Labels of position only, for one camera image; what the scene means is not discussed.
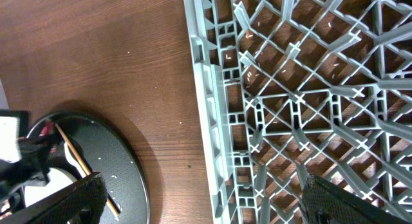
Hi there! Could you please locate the grey plate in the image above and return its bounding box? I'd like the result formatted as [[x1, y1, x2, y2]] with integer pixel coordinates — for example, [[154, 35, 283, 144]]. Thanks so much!
[[24, 168, 77, 207]]

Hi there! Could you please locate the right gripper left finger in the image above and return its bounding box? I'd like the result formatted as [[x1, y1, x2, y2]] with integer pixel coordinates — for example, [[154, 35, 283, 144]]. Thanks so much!
[[1, 172, 108, 224]]

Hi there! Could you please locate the white plastic fork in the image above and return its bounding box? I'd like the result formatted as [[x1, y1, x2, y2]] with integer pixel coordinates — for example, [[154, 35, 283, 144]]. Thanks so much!
[[64, 143, 87, 178]]

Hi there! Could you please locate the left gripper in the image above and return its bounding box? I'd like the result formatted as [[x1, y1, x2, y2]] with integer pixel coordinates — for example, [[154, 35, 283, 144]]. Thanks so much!
[[0, 109, 65, 205]]

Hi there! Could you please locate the grey dishwasher rack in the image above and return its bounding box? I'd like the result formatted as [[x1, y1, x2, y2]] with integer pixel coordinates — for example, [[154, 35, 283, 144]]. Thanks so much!
[[183, 0, 411, 223]]

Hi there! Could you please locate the wooden chopstick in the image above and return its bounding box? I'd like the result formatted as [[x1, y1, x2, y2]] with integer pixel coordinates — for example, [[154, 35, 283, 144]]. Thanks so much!
[[55, 124, 120, 218]]

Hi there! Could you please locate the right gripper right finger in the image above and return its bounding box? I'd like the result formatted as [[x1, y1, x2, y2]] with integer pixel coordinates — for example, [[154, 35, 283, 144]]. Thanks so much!
[[299, 174, 408, 224]]

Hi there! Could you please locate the red snack wrapper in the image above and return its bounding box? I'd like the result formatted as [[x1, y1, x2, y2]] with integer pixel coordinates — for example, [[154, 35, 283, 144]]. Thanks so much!
[[39, 120, 55, 154]]

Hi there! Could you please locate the round black tray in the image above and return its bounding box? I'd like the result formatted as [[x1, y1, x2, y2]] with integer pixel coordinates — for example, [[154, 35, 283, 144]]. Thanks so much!
[[27, 111, 151, 224]]

